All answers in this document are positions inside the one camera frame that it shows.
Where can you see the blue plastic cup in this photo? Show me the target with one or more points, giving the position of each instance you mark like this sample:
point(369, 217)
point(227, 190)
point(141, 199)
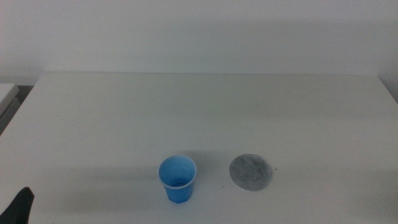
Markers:
point(177, 179)

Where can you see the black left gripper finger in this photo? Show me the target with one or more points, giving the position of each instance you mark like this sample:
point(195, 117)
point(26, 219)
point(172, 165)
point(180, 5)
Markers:
point(17, 208)

